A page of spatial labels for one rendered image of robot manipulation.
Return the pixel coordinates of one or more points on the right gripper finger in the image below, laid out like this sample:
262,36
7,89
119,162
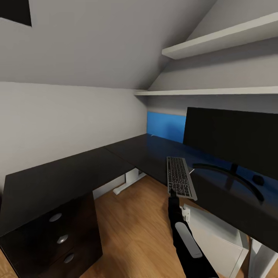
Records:
173,194

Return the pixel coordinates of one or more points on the room divider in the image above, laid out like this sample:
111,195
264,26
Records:
167,126

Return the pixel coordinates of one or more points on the bookcase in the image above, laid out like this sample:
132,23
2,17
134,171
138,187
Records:
255,30

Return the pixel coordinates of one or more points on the monitor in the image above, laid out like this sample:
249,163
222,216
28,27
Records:
243,138

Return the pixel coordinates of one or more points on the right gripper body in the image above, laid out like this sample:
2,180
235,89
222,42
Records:
173,206

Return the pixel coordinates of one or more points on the mouse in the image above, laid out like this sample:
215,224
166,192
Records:
258,179

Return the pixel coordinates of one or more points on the keyboard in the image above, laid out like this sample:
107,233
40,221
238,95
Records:
179,178

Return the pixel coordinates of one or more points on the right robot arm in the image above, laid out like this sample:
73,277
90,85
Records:
192,259

